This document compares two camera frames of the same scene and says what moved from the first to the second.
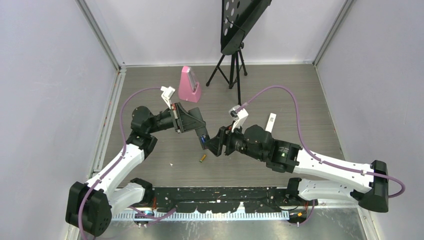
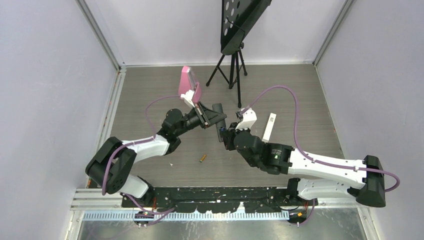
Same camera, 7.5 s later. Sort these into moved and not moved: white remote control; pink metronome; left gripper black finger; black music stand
Moved: left gripper black finger
Not moved: white remote control; black music stand; pink metronome
